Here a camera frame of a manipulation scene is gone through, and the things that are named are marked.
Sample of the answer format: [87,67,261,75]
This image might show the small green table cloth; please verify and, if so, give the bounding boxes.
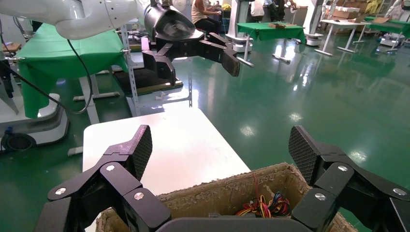
[237,22,307,44]

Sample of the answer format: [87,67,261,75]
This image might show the green table cloth with box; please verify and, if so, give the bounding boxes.
[364,16,410,39]

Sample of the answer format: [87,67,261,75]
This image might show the white table leg frame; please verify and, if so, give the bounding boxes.
[67,74,121,157]

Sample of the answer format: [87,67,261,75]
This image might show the grey metal shelf rack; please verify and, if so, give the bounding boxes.
[114,24,193,117]

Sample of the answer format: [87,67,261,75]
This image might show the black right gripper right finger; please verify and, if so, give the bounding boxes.
[288,125,410,232]

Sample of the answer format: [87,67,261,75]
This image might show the white robot column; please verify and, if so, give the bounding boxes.
[302,0,325,47]
[225,0,254,54]

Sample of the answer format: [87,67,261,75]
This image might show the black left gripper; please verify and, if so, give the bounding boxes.
[142,3,241,87]

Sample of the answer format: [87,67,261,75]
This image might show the white table with legs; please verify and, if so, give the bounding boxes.
[314,19,371,58]

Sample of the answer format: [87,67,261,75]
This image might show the worn cardboard divider box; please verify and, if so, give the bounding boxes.
[95,162,358,232]

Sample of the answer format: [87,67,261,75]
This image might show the white grey robot base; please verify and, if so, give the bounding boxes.
[0,93,70,153]

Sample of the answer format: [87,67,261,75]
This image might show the grey power supply with wires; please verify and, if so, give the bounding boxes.
[235,173,292,219]

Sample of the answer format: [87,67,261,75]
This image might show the black hanging arm cable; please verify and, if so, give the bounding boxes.
[0,39,93,115]

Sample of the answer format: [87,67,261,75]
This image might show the seated person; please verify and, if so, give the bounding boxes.
[191,0,222,35]

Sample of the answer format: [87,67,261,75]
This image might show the standing person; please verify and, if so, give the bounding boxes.
[249,0,266,22]

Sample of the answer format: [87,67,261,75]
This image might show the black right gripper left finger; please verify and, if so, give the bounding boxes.
[33,125,172,232]

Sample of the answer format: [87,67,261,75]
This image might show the stacked cardboard boxes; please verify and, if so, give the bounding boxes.
[331,5,369,20]

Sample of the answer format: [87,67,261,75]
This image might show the large green table cloth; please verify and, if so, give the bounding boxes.
[16,23,129,119]

